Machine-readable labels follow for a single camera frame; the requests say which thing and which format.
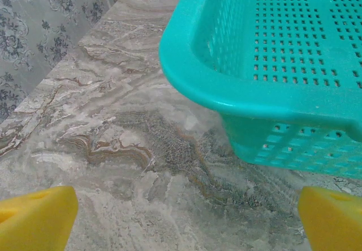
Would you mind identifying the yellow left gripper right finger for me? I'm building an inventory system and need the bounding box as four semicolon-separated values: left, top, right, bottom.
299;185;362;251

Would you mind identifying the teal perforated plastic basket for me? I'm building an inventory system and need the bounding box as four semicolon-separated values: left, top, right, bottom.
158;0;362;180

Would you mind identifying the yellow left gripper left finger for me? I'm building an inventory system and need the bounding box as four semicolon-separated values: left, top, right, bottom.
0;185;79;251

